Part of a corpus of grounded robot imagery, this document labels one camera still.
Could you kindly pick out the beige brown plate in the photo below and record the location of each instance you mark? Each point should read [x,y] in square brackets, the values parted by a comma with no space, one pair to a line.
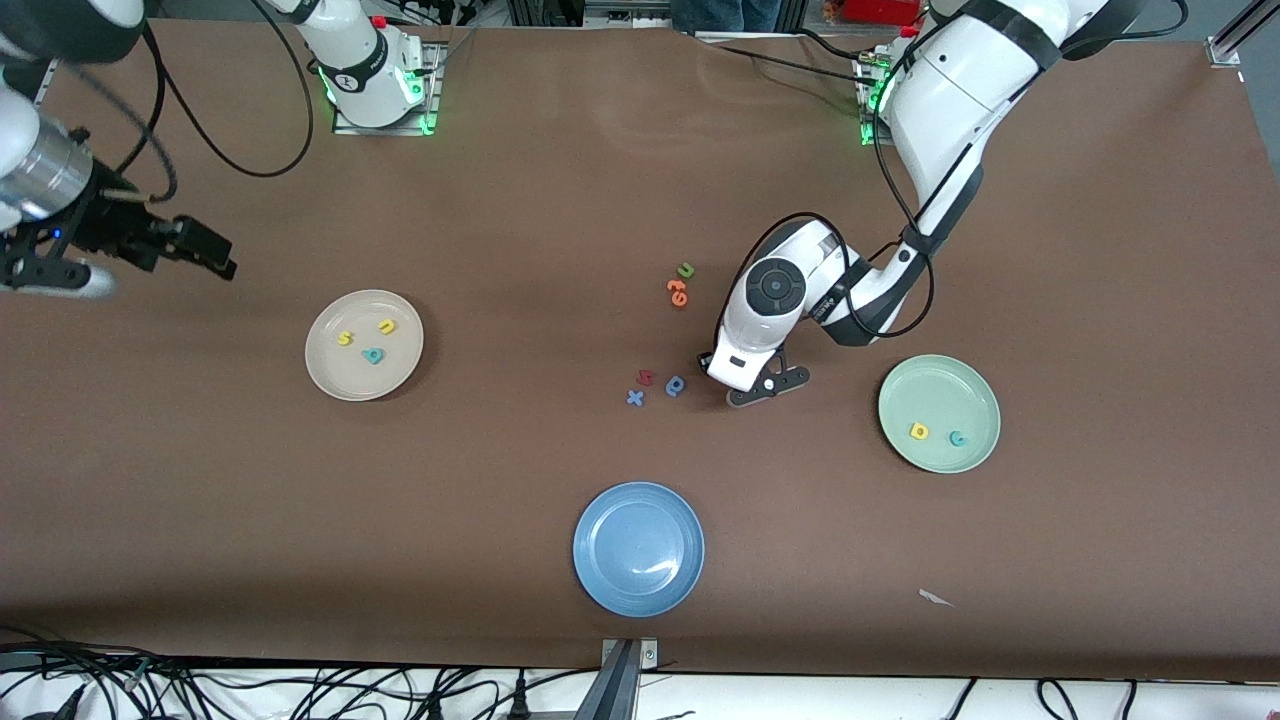
[364,375]

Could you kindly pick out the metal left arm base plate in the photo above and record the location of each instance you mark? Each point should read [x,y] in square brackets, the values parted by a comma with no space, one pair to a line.
[868,137]

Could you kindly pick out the blue plate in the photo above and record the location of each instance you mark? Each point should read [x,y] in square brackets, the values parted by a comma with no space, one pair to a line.
[638,549]

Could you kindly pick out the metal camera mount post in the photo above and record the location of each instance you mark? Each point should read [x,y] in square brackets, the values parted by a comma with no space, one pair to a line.
[620,680]

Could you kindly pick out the orange letter g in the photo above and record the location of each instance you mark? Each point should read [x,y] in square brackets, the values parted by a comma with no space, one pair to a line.
[678,292]

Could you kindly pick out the light green plate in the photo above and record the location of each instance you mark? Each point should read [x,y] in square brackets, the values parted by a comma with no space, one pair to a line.
[939,395]

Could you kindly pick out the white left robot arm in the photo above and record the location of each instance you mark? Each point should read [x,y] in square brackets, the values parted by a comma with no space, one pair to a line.
[960,90]

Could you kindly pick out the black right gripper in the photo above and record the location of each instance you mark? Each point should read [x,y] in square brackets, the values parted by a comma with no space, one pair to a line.
[108,228]

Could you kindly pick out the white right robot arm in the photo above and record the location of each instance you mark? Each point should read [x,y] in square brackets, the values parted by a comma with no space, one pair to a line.
[355,60]

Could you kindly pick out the black power plug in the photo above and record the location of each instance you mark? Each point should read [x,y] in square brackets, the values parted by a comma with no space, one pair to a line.
[520,702]
[435,708]

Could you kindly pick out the white paper scrap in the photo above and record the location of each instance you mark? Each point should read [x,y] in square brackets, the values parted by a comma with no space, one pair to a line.
[933,597]

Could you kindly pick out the aluminium frame profile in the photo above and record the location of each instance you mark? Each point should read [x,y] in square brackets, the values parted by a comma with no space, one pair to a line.
[1232,40]

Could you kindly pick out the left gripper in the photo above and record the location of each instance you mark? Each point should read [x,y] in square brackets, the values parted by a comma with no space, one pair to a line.
[703,360]

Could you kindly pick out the red box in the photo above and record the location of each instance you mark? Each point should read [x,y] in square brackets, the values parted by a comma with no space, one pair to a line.
[880,10]

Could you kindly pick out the blue letter a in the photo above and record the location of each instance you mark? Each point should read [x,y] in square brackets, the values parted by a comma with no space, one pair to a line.
[672,392]

